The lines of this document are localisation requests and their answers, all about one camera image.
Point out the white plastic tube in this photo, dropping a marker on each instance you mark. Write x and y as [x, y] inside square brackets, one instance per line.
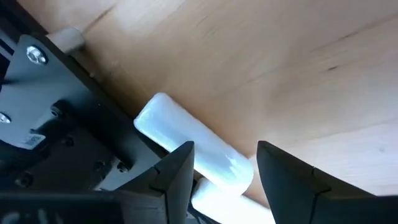
[174, 124]

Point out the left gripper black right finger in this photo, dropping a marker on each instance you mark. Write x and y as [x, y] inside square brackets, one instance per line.
[289, 186]

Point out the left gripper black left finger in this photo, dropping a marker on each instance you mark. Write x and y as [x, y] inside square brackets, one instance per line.
[177, 186]

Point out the grey metal base plate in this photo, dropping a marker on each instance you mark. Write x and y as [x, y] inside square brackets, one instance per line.
[37, 87]

